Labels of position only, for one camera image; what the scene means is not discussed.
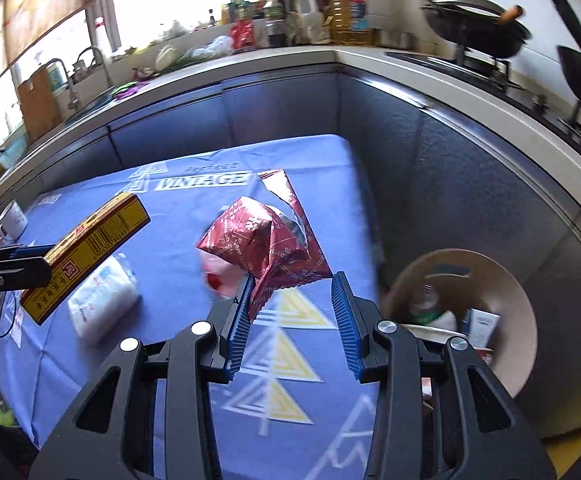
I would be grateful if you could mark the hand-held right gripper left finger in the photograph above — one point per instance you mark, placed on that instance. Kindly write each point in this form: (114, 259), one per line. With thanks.
(235, 325)

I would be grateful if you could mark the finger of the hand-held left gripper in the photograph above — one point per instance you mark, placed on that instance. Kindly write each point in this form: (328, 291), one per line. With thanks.
(15, 275)
(15, 252)

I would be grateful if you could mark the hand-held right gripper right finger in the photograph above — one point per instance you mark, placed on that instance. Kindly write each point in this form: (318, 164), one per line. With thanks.
(348, 325)

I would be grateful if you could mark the yellow cardboard box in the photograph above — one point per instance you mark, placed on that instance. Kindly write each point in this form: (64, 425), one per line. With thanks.
(85, 245)

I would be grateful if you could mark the clear bottle green label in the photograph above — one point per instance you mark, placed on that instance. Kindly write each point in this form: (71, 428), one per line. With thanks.
(424, 305)

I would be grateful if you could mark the red printed snack wrapper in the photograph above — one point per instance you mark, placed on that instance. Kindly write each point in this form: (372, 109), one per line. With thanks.
(250, 240)

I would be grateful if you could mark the white tissue pack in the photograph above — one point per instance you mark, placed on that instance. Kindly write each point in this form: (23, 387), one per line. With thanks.
(103, 300)

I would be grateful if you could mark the clear bottle white floral label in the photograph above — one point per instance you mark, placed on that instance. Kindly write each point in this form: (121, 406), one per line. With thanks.
(445, 321)

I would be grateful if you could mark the white blue carton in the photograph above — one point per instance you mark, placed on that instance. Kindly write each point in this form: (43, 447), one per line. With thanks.
(482, 326)

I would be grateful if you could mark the tan plastic waste bin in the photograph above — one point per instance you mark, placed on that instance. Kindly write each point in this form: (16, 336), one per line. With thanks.
(510, 310)

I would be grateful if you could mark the white mug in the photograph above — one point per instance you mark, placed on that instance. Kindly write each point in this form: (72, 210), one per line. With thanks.
(13, 220)

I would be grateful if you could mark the blue printed tablecloth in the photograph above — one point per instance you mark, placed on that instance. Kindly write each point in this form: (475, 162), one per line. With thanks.
(180, 220)

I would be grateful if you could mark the wooden cutting board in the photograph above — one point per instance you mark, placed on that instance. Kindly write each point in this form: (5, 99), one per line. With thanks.
(38, 105)

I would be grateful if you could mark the steel kitchen faucet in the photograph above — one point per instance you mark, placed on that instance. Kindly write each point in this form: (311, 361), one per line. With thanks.
(73, 95)
(106, 67)

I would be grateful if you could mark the grey kitchen cabinet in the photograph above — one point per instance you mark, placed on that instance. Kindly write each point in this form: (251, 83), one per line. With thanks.
(470, 185)

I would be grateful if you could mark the colourful dish cloth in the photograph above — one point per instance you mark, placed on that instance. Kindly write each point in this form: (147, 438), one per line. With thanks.
(128, 88)

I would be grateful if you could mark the white round vegetable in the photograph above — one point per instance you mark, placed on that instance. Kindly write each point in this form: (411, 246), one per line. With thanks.
(165, 56)

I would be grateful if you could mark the patterned window blind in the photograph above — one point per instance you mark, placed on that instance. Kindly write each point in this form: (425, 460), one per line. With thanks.
(40, 5)

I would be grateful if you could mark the clear plastic bag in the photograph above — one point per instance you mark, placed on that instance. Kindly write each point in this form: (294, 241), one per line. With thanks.
(213, 47)

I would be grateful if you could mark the steel container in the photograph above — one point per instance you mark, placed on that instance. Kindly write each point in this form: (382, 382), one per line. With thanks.
(395, 40)

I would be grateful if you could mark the red seasoning packet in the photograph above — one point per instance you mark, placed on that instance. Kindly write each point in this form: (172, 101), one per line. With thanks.
(243, 35)

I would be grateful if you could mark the black gas stove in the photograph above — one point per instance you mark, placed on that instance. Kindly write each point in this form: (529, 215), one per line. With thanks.
(485, 67)

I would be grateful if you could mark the white plastic jug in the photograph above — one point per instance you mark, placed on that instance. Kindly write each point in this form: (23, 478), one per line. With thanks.
(310, 20)

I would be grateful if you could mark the yellow cooking oil bottle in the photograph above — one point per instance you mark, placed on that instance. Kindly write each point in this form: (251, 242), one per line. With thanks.
(350, 15)

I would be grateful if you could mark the row of condiment bottles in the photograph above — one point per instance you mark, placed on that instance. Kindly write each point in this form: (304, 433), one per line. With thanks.
(240, 12)

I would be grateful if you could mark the black wok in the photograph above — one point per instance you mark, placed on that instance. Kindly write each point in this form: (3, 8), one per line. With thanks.
(485, 35)

